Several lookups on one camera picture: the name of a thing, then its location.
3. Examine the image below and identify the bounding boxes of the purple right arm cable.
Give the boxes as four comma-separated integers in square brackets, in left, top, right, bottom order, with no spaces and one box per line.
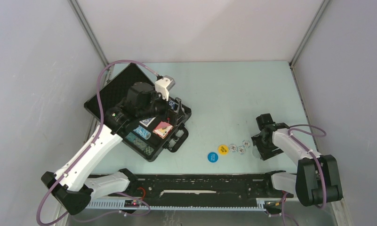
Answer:
[280,124,328,226]

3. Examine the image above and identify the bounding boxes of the clear round dealer button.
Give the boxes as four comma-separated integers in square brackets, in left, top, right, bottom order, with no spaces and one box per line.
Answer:
[252,147,261,159]

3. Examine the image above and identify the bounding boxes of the black poker set case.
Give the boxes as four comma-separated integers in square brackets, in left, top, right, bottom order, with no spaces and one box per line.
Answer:
[84,64,192,161]

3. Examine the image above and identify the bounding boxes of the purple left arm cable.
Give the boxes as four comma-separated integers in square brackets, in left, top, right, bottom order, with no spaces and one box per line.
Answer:
[36,60,160,226]

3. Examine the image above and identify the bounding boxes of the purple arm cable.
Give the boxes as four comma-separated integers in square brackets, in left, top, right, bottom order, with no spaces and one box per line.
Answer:
[280,124,328,226]
[36,60,160,226]

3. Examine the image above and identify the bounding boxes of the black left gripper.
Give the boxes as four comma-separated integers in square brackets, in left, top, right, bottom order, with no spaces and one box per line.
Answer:
[137,87,187,127]

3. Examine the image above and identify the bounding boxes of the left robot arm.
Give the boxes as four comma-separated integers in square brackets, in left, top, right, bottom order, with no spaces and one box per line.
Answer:
[41,77,191,215]

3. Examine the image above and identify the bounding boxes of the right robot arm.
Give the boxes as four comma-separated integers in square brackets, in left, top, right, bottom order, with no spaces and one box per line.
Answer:
[251,113,343,209]

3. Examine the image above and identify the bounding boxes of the light blue chip stack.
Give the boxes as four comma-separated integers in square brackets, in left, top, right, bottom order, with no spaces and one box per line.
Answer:
[133,125,151,140]

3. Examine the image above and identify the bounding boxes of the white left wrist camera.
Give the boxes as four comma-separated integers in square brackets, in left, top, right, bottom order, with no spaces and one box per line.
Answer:
[154,75,176,101]

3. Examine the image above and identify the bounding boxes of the blue small blind button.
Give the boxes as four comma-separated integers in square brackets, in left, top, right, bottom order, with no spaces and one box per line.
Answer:
[207,152,218,163]

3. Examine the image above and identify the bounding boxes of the red playing card deck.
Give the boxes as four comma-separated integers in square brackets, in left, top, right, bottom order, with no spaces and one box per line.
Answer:
[153,121,173,139]

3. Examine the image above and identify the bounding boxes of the yellow big blind button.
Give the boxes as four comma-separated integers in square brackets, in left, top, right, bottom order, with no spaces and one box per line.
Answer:
[217,145,229,155]

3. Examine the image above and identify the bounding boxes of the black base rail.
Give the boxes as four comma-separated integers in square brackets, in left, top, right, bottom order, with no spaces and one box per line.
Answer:
[108,173,295,209]

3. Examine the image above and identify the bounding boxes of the blue playing card deck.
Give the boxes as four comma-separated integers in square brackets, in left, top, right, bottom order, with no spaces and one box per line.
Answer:
[140,117,155,127]

